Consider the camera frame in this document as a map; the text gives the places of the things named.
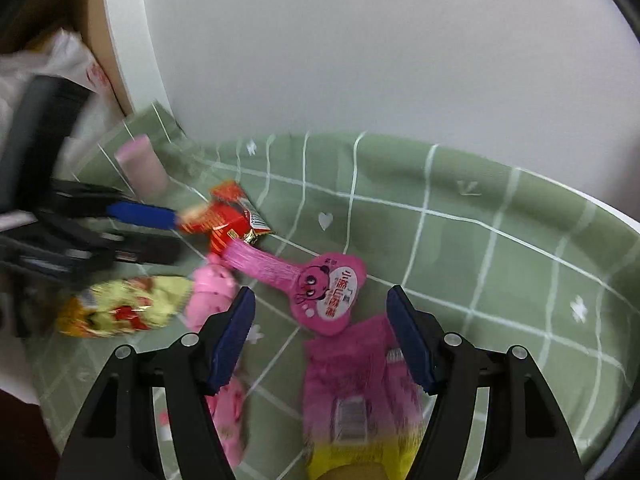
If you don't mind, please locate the brown cardboard box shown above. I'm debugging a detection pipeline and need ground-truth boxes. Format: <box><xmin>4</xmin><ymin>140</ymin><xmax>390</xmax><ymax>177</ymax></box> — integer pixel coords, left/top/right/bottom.
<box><xmin>0</xmin><ymin>0</ymin><xmax>133</xmax><ymax>116</ymax></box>

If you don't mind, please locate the pink heart-shaped candy packet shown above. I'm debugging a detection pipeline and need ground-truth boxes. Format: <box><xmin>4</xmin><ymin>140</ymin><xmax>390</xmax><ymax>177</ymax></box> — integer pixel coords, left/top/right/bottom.
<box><xmin>220</xmin><ymin>237</ymin><xmax>367</xmax><ymax>337</ymax></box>

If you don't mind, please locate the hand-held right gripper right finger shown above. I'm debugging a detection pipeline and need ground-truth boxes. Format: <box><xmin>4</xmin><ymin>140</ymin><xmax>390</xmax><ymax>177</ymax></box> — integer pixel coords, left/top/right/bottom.
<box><xmin>386</xmin><ymin>285</ymin><xmax>586</xmax><ymax>480</ymax></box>

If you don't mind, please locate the white plastic bag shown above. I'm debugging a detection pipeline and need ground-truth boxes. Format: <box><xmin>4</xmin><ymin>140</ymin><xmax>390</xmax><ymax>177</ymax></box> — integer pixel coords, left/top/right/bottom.
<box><xmin>0</xmin><ymin>29</ymin><xmax>121</xmax><ymax>176</ymax></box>

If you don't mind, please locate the green checked tablecloth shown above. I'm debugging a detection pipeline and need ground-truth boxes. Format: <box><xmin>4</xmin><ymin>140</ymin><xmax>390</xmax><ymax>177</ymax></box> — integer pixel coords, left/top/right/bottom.
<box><xmin>25</xmin><ymin>101</ymin><xmax>640</xmax><ymax>480</ymax></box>

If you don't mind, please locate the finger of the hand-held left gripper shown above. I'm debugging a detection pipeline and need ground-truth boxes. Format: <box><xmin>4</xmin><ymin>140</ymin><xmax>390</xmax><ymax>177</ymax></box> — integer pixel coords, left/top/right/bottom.
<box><xmin>50</xmin><ymin>180</ymin><xmax>178</xmax><ymax>231</ymax></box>
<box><xmin>0</xmin><ymin>212</ymin><xmax>187</xmax><ymax>281</ymax></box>

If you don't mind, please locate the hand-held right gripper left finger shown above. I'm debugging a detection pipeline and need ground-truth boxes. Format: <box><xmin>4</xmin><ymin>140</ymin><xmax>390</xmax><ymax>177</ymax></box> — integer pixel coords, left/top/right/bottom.
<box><xmin>55</xmin><ymin>286</ymin><xmax>257</xmax><ymax>480</ymax></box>

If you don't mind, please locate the pink and yellow packet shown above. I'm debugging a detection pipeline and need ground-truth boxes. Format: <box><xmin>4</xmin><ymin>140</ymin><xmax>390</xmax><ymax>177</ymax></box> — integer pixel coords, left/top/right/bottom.
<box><xmin>301</xmin><ymin>312</ymin><xmax>431</xmax><ymax>480</ymax></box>

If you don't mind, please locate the yellow and red candy wrapper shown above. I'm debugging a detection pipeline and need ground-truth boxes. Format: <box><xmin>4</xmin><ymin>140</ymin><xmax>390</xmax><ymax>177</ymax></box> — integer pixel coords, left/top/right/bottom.
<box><xmin>55</xmin><ymin>275</ymin><xmax>193</xmax><ymax>338</ymax></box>

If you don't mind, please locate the red foil wrapper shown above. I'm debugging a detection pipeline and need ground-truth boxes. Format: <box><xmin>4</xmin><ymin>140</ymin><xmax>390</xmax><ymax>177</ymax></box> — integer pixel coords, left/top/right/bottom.
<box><xmin>177</xmin><ymin>180</ymin><xmax>273</xmax><ymax>256</ymax></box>

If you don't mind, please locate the pink candy strip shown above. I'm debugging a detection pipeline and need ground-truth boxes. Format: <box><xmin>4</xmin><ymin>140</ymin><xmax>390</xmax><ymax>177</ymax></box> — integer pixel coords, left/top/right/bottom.
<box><xmin>185</xmin><ymin>260</ymin><xmax>248</xmax><ymax>466</ymax></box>

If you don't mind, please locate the white jar with pink lid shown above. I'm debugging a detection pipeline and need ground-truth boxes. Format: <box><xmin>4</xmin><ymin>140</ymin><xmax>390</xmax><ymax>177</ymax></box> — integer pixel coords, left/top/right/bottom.
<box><xmin>114</xmin><ymin>134</ymin><xmax>168</xmax><ymax>198</ymax></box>

